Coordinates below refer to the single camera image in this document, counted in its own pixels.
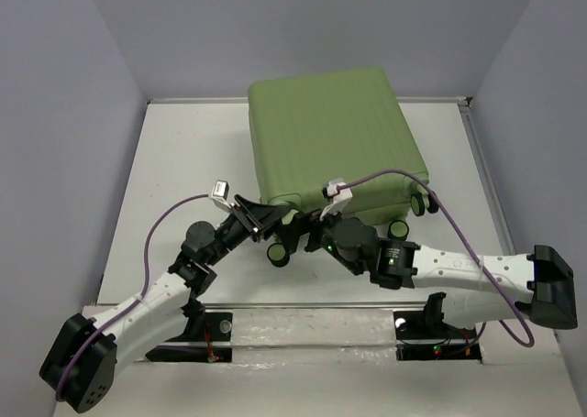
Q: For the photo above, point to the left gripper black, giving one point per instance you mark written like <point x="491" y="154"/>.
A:
<point x="263" y="216"/>

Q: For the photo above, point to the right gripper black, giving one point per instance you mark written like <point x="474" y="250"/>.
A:
<point x="302" y="223"/>

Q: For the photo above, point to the green hard-shell suitcase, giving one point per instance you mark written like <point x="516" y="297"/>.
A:
<point x="346" y="126"/>

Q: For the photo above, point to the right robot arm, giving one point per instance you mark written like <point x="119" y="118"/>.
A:
<point x="537" y="287"/>

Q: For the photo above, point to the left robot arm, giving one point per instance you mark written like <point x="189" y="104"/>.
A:
<point x="88" y="353"/>

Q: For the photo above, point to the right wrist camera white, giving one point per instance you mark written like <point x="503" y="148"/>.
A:
<point x="338" y="196"/>

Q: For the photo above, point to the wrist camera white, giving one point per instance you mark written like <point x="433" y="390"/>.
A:
<point x="338" y="196"/>
<point x="219" y="194"/>

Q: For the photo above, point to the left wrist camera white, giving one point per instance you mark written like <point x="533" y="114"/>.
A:
<point x="219" y="194"/>

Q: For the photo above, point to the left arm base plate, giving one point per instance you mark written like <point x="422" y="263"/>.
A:
<point x="207" y="342"/>

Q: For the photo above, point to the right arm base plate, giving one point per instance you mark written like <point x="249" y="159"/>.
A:
<point x="417" y="342"/>

